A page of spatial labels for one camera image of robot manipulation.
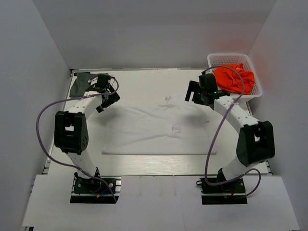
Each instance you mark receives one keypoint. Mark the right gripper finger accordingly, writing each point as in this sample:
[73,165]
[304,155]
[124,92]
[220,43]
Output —
[197,97]
[193,88]

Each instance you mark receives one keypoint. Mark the folded dark green t-shirt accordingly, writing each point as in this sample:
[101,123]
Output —
[80,85]

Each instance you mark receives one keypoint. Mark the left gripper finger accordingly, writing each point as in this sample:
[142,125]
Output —
[101,108]
[112,99]

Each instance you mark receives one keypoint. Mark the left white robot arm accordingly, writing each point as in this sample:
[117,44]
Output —
[71,130]

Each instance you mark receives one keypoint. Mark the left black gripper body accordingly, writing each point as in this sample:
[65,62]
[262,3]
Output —
[111,90]

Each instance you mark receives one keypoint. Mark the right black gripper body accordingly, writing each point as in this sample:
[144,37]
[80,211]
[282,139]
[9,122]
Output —
[201,90]

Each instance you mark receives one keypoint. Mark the orange t-shirt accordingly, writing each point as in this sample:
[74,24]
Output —
[229,81]

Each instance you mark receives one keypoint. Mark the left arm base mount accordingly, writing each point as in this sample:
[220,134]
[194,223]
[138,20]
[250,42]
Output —
[89,191]

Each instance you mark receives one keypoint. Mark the white t-shirt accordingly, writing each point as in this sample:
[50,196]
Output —
[171,127]

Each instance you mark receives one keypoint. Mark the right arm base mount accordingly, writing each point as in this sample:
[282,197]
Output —
[222,195]

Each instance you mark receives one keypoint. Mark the white plastic basket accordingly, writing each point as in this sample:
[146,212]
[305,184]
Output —
[215,59]

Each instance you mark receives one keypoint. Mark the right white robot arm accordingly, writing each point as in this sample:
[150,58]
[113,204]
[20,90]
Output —
[255,138]

